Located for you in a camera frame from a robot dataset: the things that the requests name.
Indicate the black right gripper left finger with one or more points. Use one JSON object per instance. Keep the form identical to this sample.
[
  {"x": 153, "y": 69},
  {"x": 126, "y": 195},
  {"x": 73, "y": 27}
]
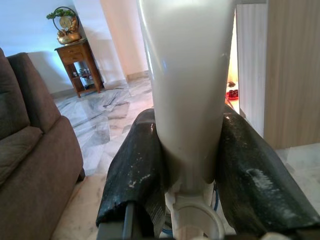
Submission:
[{"x": 135, "y": 162}]

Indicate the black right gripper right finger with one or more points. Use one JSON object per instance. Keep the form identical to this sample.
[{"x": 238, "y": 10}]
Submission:
[{"x": 252, "y": 175}]

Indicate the red tray with cups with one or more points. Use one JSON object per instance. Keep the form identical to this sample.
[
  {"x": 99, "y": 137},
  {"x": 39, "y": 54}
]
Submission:
[{"x": 232, "y": 95}]

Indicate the brown fabric sofa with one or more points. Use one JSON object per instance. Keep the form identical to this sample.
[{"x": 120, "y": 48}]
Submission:
[{"x": 32, "y": 162}]

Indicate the light wood partition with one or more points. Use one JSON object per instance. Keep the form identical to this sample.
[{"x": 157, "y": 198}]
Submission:
[{"x": 292, "y": 75}]

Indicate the white ribbed panel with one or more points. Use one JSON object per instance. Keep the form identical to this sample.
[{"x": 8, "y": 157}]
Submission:
[{"x": 251, "y": 62}]

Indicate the wooden side table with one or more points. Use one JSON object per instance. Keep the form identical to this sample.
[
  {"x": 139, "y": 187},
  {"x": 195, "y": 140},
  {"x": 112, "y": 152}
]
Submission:
[{"x": 72, "y": 53}]

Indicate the gold ornament with bonsai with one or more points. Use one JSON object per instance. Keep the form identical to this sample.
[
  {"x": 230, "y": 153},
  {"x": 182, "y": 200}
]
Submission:
[{"x": 65, "y": 22}]

